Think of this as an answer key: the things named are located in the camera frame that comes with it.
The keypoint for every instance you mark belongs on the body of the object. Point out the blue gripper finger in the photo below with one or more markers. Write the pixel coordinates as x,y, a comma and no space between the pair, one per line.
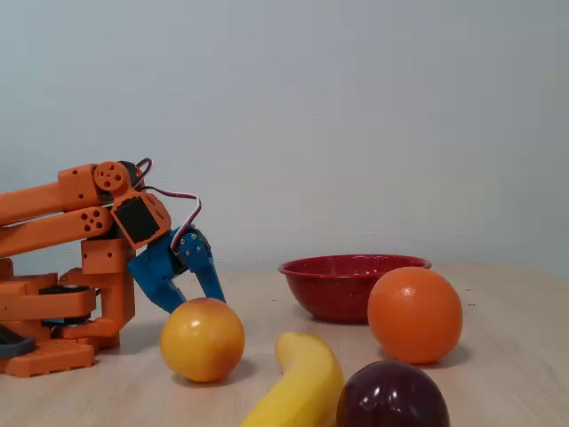
202,267
166,298

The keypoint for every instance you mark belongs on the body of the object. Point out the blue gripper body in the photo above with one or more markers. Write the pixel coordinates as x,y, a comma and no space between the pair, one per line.
156,267

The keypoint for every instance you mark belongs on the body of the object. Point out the yellow toy banana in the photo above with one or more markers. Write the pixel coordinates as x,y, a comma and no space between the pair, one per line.
306,382

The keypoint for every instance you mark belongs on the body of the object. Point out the orange robot base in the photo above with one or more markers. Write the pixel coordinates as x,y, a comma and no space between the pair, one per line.
106,289

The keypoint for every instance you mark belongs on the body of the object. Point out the red speckled bowl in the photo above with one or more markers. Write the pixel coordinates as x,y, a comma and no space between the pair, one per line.
329,289

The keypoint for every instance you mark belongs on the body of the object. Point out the yellow red toy peach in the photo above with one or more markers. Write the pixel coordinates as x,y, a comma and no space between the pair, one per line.
202,340

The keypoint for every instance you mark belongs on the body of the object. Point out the dark grey table clamp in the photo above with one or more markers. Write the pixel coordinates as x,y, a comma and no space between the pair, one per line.
18,347

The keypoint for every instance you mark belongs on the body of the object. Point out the orange toy fruit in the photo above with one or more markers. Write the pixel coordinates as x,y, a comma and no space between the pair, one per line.
415,316

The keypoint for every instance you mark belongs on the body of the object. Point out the dark purple toy plum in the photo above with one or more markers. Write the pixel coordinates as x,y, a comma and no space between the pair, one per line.
391,396

